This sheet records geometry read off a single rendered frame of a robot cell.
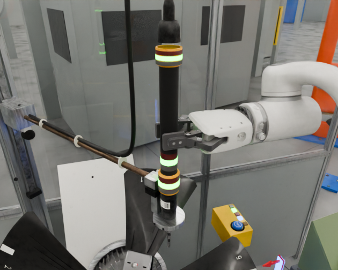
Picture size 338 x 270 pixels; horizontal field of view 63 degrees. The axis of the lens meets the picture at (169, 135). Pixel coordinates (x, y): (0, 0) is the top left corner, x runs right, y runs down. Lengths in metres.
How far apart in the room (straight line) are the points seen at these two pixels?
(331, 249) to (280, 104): 0.72
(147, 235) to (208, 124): 0.39
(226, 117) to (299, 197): 1.62
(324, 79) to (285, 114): 0.09
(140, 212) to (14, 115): 0.49
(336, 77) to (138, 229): 0.59
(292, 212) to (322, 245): 1.03
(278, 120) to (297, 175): 1.41
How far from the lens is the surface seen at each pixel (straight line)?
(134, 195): 0.83
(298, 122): 0.60
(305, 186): 2.07
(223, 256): 0.90
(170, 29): 0.44
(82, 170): 1.01
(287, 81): 0.57
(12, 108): 0.98
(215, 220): 1.23
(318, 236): 1.15
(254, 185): 1.79
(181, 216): 0.62
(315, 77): 0.55
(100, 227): 1.00
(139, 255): 0.80
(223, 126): 0.50
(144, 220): 0.79
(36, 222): 0.74
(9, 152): 1.14
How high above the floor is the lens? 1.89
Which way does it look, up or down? 27 degrees down
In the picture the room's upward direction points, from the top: straight up
